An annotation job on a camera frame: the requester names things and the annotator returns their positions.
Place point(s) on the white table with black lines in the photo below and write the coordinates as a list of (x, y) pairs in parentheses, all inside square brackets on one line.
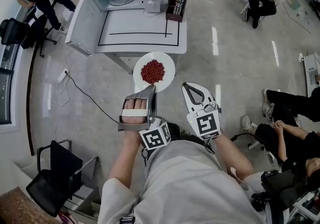
[(140, 24)]

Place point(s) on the office chair with white base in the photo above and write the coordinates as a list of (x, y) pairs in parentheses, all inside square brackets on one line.
[(257, 144)]

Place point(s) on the person's left forearm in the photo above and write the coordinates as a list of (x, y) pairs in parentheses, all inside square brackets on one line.
[(124, 158)]

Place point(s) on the black bag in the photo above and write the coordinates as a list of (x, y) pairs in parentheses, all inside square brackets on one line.
[(282, 188)]

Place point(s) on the person's left hand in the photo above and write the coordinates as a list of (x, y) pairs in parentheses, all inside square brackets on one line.
[(133, 104)]

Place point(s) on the black office chair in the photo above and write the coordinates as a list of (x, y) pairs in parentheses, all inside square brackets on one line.
[(12, 31)]

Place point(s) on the black mesh chair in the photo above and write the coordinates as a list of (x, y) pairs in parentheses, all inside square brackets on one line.
[(62, 163)]

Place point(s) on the black remote control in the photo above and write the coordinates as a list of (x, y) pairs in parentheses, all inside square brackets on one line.
[(179, 4)]

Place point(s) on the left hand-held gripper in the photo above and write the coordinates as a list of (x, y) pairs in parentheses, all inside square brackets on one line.
[(155, 138)]

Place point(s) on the brown wooden organizer box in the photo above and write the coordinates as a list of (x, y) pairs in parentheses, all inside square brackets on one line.
[(172, 17)]

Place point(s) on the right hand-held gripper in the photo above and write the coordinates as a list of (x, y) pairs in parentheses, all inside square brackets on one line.
[(206, 124)]

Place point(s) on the person's light grey shirt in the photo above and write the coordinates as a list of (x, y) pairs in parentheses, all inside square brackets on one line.
[(187, 180)]

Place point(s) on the red bean food pile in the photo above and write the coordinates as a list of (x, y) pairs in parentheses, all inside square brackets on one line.
[(152, 70)]

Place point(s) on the white cabinet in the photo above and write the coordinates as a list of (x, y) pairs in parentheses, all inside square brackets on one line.
[(311, 68)]

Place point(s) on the person's right forearm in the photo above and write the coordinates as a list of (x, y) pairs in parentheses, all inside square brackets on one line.
[(232, 158)]

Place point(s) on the white round plate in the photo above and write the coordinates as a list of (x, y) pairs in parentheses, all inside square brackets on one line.
[(165, 61)]

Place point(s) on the white power strip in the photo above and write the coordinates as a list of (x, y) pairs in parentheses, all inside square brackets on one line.
[(63, 75)]

